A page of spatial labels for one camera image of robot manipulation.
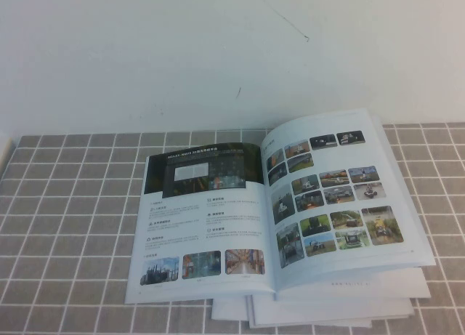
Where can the product catalogue book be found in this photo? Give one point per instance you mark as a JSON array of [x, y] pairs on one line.
[[203, 211]]

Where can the white booklet with web address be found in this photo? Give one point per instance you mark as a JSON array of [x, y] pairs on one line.
[[381, 282]]

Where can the grey white-checked tablecloth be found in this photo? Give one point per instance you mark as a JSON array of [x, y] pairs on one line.
[[72, 204]]

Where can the plain white booklet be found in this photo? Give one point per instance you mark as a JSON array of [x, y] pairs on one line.
[[309, 325], [227, 309], [327, 309]]

